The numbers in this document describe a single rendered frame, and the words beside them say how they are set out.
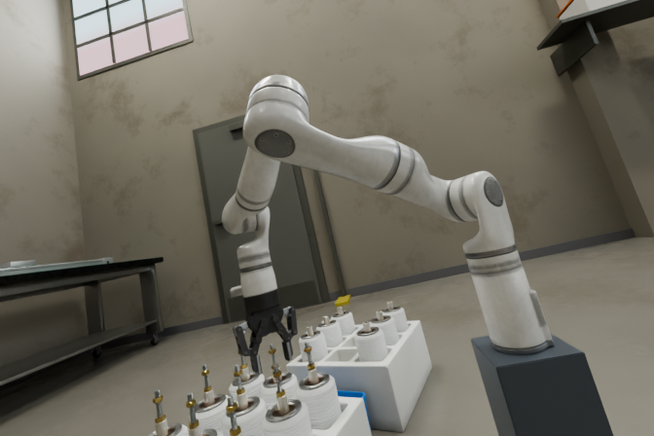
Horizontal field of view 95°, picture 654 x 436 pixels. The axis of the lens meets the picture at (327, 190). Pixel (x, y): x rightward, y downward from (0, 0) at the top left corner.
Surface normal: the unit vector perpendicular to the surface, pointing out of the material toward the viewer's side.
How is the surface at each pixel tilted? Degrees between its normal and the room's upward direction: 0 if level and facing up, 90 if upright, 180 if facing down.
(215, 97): 90
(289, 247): 90
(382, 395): 90
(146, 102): 90
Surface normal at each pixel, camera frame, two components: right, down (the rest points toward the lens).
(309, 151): 0.13, 0.76
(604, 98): -0.16, -0.14
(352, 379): -0.51, -0.03
